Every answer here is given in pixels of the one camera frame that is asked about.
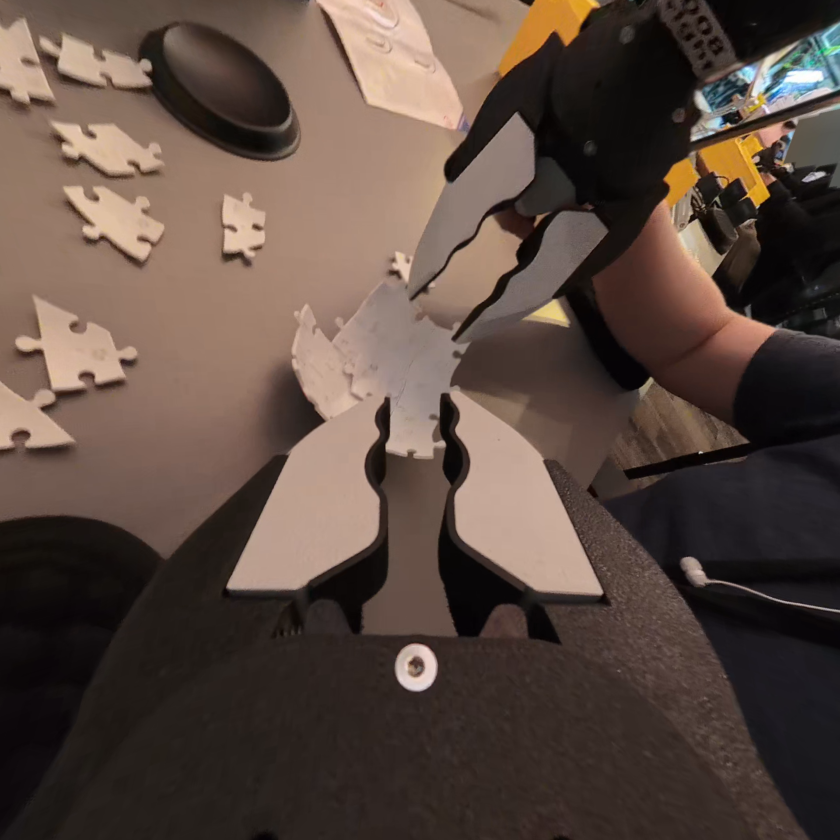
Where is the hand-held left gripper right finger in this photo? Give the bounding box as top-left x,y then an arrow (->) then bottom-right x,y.
439,392 -> 609,605

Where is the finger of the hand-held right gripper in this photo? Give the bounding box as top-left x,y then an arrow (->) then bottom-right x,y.
451,208 -> 614,345
405,112 -> 542,300

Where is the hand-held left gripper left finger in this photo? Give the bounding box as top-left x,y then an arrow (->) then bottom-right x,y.
226,401 -> 393,602

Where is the assembled white puzzle section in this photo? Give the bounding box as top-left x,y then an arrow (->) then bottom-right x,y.
290,279 -> 469,460

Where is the person's right forearm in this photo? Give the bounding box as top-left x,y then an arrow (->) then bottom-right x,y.
578,197 -> 788,397

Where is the black round ball stand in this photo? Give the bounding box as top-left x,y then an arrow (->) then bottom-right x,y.
137,21 -> 301,162

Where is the scattered loose puzzle pieces group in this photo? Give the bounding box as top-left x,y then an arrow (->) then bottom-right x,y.
0,16 -> 267,454

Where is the black chair armrest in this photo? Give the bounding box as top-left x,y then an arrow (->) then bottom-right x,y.
562,279 -> 653,391

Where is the white instruction leaflet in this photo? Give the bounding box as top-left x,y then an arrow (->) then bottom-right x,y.
315,0 -> 464,131

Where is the white drawstring cord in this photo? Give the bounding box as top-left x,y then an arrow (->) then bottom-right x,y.
679,557 -> 840,620

